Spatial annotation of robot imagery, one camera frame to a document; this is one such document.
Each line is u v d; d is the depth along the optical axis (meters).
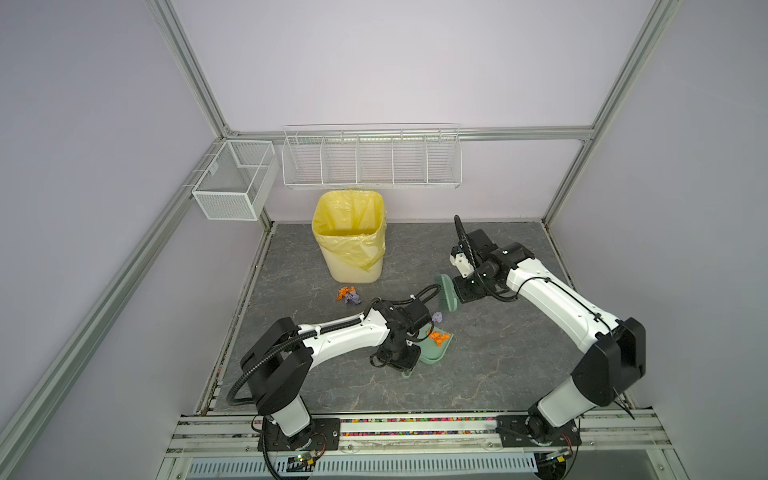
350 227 1.05
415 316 0.67
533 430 0.67
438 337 0.89
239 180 1.02
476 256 0.64
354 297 0.96
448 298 0.91
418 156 1.06
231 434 0.75
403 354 0.71
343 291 0.99
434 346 0.89
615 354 0.42
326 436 0.74
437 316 0.93
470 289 0.72
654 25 0.72
